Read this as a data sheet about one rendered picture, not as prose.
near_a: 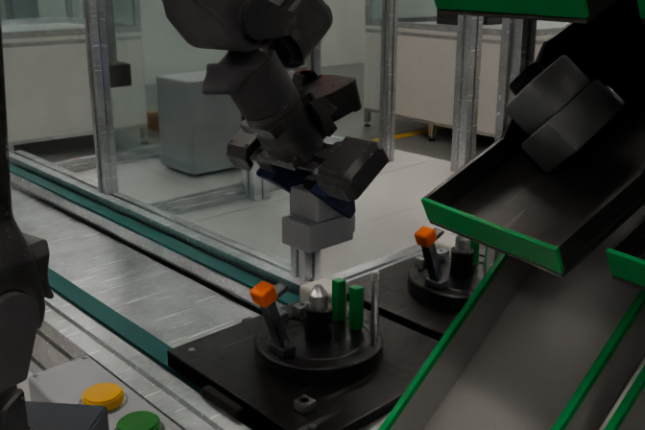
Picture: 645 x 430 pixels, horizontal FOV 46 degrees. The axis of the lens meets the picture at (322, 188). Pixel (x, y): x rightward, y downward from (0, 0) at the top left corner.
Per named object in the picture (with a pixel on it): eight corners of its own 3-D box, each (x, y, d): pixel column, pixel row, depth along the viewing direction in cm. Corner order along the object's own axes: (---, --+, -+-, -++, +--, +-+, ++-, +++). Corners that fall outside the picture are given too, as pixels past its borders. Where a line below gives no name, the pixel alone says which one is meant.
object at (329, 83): (306, 102, 71) (349, 54, 73) (261, 92, 76) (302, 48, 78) (335, 146, 74) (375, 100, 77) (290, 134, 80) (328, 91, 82)
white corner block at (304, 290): (322, 325, 94) (322, 296, 93) (298, 314, 98) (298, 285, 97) (348, 315, 98) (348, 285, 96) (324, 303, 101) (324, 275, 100)
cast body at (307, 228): (309, 254, 77) (309, 187, 75) (280, 243, 80) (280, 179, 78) (367, 235, 82) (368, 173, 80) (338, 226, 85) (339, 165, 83)
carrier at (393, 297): (480, 367, 85) (487, 262, 81) (331, 300, 102) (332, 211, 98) (588, 304, 101) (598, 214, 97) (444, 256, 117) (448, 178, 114)
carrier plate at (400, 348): (311, 465, 68) (310, 443, 67) (167, 366, 85) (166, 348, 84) (472, 371, 84) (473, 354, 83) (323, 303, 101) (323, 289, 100)
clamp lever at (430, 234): (438, 285, 95) (425, 237, 91) (425, 280, 96) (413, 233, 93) (455, 268, 97) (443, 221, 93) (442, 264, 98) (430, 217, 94)
